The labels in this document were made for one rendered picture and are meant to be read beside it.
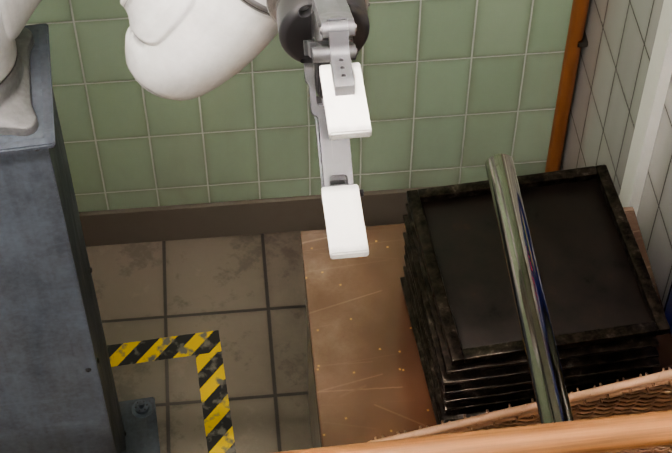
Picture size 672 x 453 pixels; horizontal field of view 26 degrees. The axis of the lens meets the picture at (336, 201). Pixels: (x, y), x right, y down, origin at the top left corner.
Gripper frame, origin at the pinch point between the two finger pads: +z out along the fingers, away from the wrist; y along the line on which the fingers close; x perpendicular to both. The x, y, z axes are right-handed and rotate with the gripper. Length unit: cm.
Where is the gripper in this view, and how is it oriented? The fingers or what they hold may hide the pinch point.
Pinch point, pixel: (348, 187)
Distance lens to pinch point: 108.2
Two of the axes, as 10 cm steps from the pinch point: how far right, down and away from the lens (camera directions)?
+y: 0.0, 6.5, 7.6
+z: 1.1, 7.6, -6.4
